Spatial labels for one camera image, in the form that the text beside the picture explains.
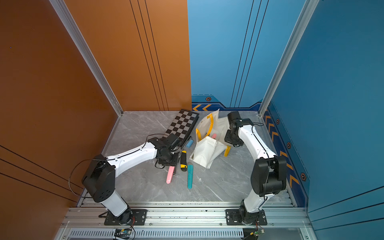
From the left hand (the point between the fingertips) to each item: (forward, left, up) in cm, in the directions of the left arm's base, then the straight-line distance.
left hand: (176, 161), depth 87 cm
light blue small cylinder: (+15, -7, -4) cm, 17 cm away
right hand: (+11, -32, +6) cm, 35 cm away
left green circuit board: (-34, +23, -9) cm, 42 cm away
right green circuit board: (-33, -41, -6) cm, 53 cm away
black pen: (+21, -7, -6) cm, 23 cm away
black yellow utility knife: (+3, -4, -6) cm, 7 cm away
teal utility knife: (-6, -8, -6) cm, 11 cm away
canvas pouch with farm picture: (+5, -20, +13) cm, 24 cm away
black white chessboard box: (+30, -1, -3) cm, 30 cm away
